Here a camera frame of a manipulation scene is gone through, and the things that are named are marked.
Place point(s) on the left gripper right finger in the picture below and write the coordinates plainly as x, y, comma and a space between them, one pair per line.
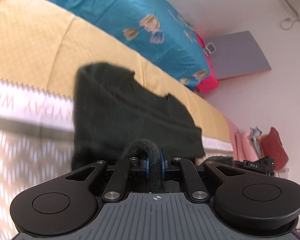
180, 175

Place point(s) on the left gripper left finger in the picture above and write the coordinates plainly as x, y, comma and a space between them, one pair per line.
115, 190

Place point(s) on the dark green knit sweater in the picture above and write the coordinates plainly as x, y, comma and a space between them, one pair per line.
116, 118

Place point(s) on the pile of folded clothes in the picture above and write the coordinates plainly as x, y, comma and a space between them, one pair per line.
254, 145

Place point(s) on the red blanket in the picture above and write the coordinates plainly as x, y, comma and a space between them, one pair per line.
202, 72

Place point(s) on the yellow patterned bed sheet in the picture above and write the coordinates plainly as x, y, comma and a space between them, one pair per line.
41, 48

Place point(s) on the blue floral quilt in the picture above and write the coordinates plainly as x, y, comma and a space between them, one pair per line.
153, 28

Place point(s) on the grey board against wall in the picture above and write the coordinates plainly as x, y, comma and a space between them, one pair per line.
236, 54

